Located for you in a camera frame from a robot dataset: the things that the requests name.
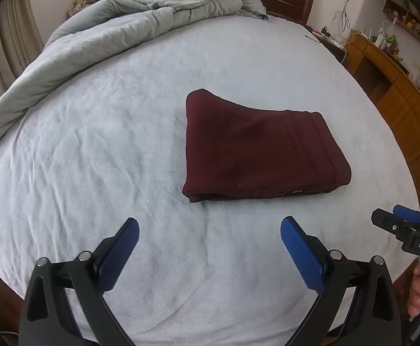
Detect floral patterned pillow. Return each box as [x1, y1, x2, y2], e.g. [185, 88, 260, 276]
[67, 0, 99, 18]

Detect person's right hand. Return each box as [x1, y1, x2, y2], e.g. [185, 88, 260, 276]
[407, 264, 420, 318]

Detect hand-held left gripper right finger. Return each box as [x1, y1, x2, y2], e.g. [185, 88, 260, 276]
[280, 216, 401, 346]

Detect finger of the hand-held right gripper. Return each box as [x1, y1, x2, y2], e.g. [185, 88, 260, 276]
[371, 208, 407, 240]
[393, 205, 420, 224]

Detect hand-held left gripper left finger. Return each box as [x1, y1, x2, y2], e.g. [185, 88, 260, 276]
[19, 217, 140, 346]

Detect white wall cables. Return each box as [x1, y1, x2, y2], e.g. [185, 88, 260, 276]
[332, 0, 365, 47]

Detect grey duvet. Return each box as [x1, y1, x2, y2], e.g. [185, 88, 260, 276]
[0, 0, 268, 168]

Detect maroon pants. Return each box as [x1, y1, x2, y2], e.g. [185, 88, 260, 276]
[182, 88, 352, 203]

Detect dark nightstand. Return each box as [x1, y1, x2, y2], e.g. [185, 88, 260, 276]
[318, 40, 347, 65]

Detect wooden wall shelf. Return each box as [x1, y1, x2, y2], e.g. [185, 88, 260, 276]
[382, 0, 420, 38]

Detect beige curtain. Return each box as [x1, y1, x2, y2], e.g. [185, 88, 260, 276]
[0, 0, 47, 91]

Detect wooden desk cabinet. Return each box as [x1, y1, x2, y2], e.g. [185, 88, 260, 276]
[343, 29, 420, 210]

